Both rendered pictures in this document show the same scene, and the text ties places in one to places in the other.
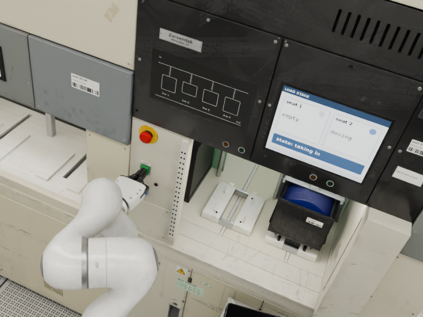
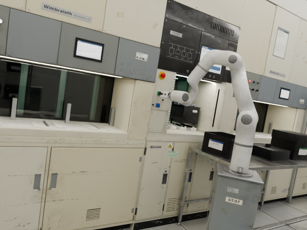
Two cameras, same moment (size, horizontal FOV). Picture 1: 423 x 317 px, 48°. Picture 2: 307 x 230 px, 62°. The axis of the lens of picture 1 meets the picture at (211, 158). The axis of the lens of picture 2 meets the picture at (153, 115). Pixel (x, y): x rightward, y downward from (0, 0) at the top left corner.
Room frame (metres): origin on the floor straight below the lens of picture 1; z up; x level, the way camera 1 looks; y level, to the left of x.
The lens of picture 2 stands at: (-0.25, 1.78, 1.20)
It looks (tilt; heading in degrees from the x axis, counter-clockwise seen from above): 5 degrees down; 313
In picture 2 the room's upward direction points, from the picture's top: 9 degrees clockwise
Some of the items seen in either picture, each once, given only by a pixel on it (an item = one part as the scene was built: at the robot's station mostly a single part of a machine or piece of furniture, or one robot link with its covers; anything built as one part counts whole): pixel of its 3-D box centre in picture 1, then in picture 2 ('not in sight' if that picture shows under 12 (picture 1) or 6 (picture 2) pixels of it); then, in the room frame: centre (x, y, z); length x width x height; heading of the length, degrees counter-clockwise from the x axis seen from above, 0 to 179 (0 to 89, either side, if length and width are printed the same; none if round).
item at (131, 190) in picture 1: (124, 194); (168, 95); (1.04, 0.25, 1.20); 0.11 x 0.10 x 0.07; 165
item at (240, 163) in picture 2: not in sight; (240, 158); (0.43, 0.13, 0.85); 0.19 x 0.19 x 0.18
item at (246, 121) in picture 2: not in sight; (246, 128); (0.42, 0.16, 1.07); 0.19 x 0.12 x 0.24; 108
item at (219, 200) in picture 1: (234, 206); (161, 125); (1.38, -0.13, 0.89); 0.22 x 0.21 x 0.04; 165
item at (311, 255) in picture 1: (296, 231); (182, 126); (1.32, -0.40, 0.89); 0.22 x 0.21 x 0.04; 165
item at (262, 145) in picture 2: not in sight; (267, 150); (0.54, -0.70, 0.83); 0.29 x 0.29 x 0.13; 76
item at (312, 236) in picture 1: (308, 202); (185, 111); (1.32, -0.39, 1.06); 0.24 x 0.20 x 0.32; 75
